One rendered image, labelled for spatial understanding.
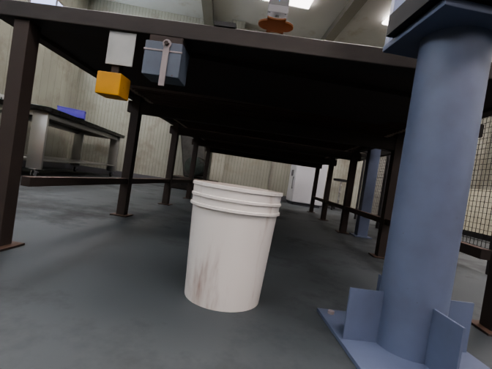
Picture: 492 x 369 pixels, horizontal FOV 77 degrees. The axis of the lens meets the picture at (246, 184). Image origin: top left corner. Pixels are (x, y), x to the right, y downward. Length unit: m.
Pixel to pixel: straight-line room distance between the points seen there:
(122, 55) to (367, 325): 1.18
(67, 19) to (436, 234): 1.37
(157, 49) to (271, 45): 0.40
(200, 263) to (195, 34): 0.78
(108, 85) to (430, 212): 1.08
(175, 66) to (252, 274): 0.75
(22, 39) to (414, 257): 1.48
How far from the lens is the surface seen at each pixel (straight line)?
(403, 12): 1.02
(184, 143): 6.66
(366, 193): 3.21
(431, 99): 0.94
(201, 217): 0.94
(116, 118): 7.57
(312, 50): 1.19
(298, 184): 6.46
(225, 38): 1.20
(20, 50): 1.49
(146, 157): 7.31
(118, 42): 1.31
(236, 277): 0.95
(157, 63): 1.20
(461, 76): 0.95
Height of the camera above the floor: 0.40
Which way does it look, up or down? 1 degrees down
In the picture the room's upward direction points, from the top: 9 degrees clockwise
